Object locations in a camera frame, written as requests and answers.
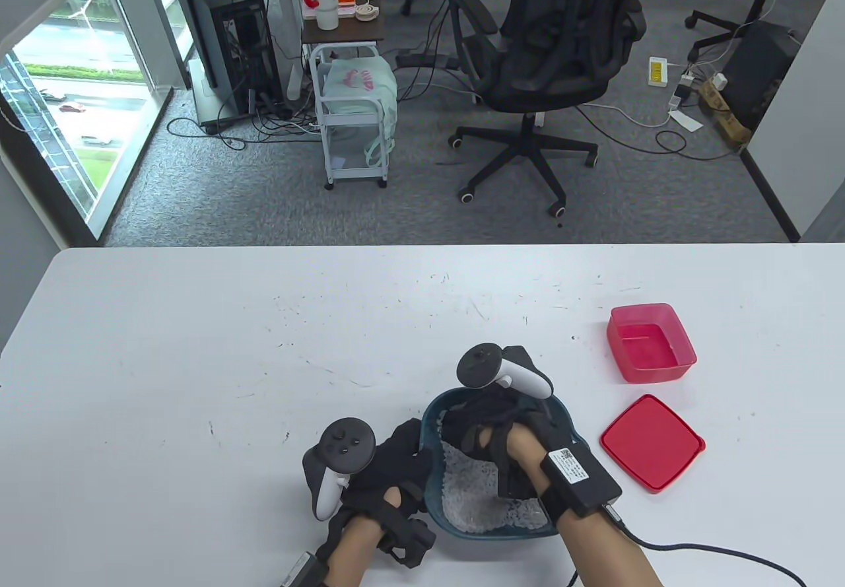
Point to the person's left hand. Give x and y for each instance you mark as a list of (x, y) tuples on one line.
[(396, 465)]

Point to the person's right hand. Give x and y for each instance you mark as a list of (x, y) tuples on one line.
[(475, 418)]

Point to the teal plastic basin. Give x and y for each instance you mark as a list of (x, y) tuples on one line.
[(432, 428)]

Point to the white rice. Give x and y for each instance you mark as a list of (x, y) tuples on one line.
[(469, 494)]

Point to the red container lid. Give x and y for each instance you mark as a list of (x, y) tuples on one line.
[(650, 442)]

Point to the red plastic container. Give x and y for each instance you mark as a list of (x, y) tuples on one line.
[(650, 343)]

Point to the person's left forearm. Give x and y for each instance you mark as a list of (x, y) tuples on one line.
[(350, 557)]

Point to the person's right forearm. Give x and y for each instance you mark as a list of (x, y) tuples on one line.
[(607, 554)]

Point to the black white left hand controller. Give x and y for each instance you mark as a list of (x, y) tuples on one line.
[(340, 445)]

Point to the black white hand controller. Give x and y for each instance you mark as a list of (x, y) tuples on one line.
[(340, 445), (521, 376)]

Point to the black white right hand controller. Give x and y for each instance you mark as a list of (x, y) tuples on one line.
[(521, 376)]

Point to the pale green plastic bag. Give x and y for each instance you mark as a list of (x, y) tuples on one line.
[(356, 85)]

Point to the black power strip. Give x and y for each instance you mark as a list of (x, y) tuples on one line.
[(422, 59)]

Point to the white paper card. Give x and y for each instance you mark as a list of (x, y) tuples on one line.
[(685, 121)]

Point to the black mesh office chair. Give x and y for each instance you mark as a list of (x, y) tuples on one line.
[(561, 52)]

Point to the brown cardboard box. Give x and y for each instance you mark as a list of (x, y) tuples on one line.
[(726, 118)]

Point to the white power strip yellow label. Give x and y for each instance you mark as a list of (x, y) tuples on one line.
[(657, 72)]

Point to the white rolling cart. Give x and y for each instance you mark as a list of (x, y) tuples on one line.
[(350, 32)]

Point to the white power adapter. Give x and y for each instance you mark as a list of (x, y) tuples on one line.
[(719, 81)]

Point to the white desk leg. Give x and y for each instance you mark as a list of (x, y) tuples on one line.
[(284, 19)]

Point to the black floor box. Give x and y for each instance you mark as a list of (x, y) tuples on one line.
[(756, 72)]

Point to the black computer tower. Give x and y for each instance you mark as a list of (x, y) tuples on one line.
[(228, 39)]

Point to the large glass window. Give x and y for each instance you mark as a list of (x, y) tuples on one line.
[(79, 85)]

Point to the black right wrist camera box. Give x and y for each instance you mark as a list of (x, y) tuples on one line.
[(581, 481)]

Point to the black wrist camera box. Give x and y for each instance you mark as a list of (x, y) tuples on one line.
[(581, 481), (304, 570)]

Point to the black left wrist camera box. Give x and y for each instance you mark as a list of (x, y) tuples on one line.
[(304, 570)]

